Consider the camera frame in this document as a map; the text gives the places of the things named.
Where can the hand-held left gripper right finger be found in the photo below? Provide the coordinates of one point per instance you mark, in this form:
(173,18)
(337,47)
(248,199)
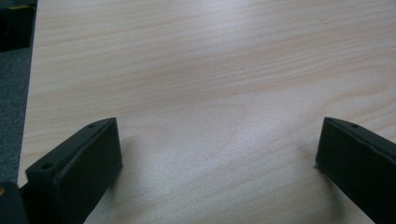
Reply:
(358,161)

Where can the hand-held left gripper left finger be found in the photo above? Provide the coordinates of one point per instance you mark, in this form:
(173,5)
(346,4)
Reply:
(81,168)

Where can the black box with yellow edge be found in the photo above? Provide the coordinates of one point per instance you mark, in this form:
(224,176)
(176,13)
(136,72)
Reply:
(15,28)

